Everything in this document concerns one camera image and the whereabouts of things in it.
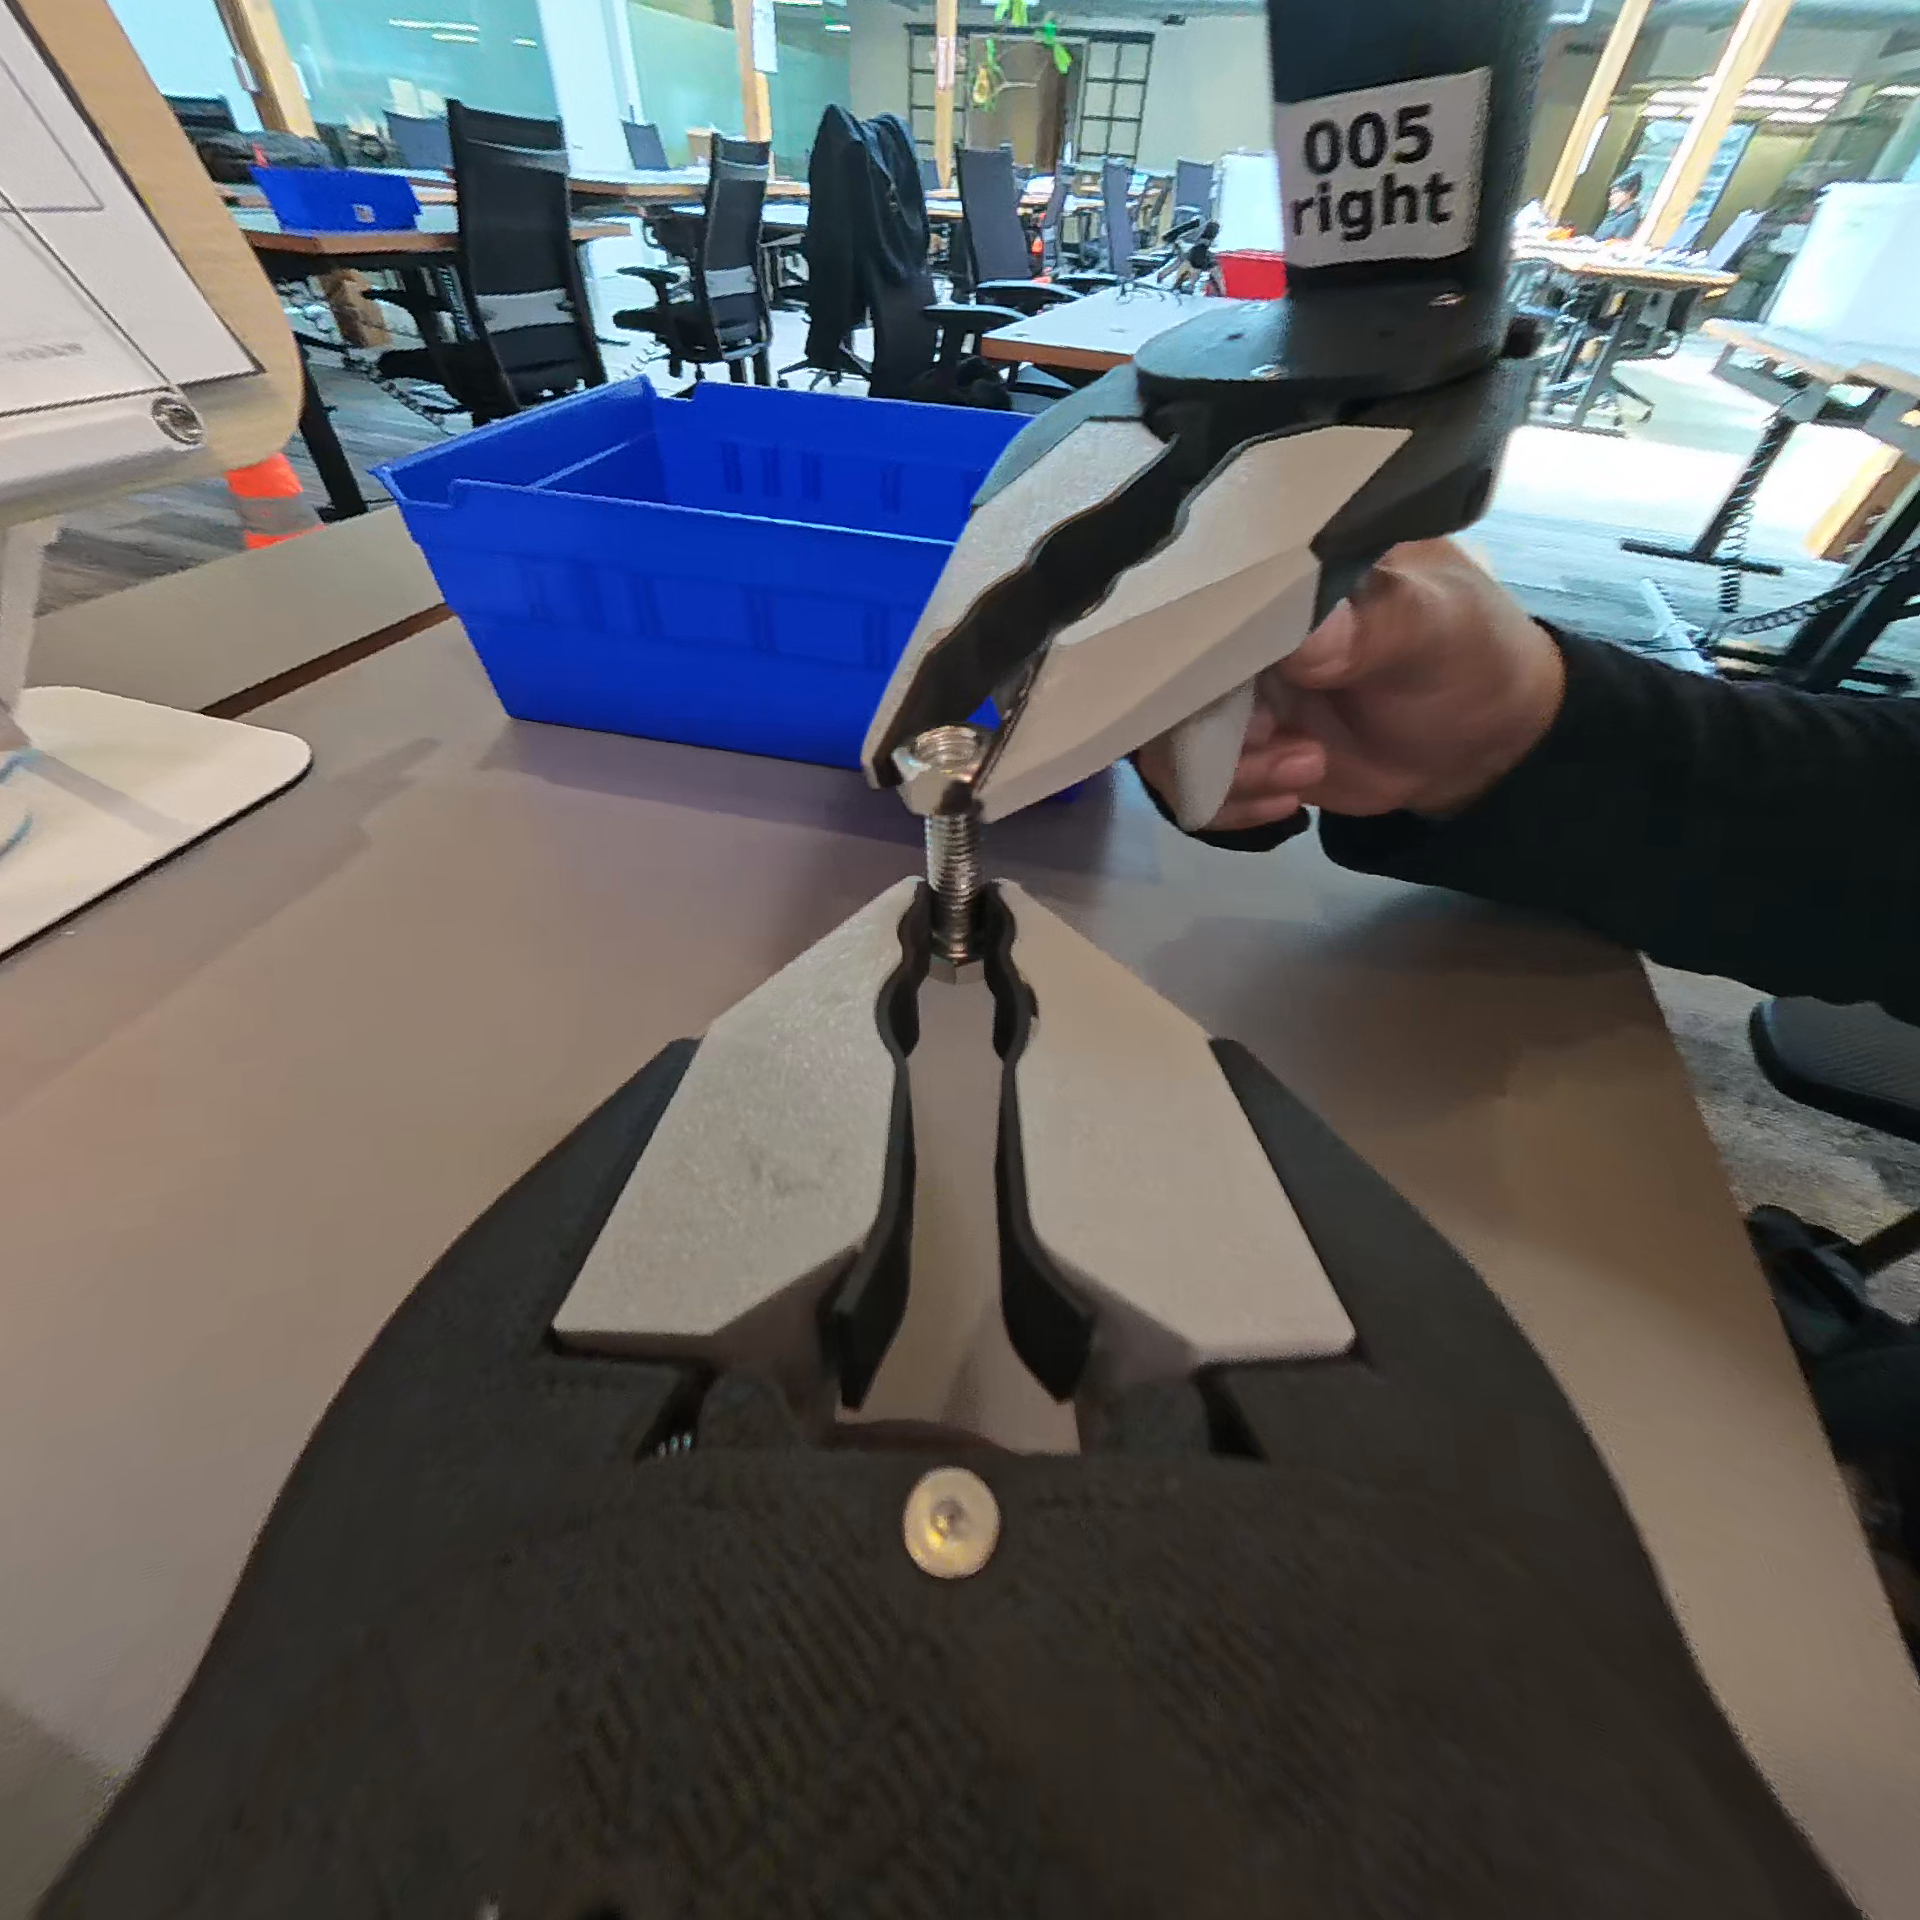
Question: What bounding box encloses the black hanging jacket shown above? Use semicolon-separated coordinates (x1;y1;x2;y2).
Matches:
803;106;936;396

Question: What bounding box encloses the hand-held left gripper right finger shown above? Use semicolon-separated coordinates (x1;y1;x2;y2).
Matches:
980;882;1361;1402

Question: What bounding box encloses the blue plastic bin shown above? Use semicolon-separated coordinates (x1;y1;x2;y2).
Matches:
373;375;1118;807

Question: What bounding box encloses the steel hex bolt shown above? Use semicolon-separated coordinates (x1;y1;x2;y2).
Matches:
916;729;996;992

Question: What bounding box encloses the person's right hand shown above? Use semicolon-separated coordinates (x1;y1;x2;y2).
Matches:
1206;539;1570;848

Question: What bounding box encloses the black office chair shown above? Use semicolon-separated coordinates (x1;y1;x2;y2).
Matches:
375;97;611;433
611;135;780;388

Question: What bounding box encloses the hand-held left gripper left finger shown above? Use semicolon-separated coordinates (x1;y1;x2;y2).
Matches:
553;875;922;1410

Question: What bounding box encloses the steel hex nut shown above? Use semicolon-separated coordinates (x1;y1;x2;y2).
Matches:
885;725;1009;819

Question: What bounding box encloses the printed instruction sheet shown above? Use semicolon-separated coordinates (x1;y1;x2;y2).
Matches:
0;0;266;425

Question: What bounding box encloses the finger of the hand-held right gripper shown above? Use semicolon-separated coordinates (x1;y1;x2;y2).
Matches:
859;403;1206;796
970;425;1417;839

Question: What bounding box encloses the person's right forearm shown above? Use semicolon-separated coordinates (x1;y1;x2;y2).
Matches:
1317;620;1920;1033

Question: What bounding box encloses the small blue bin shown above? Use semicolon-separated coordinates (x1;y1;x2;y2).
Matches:
248;164;426;235

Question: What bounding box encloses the orange traffic cone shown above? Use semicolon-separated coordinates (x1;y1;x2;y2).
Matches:
223;450;329;551

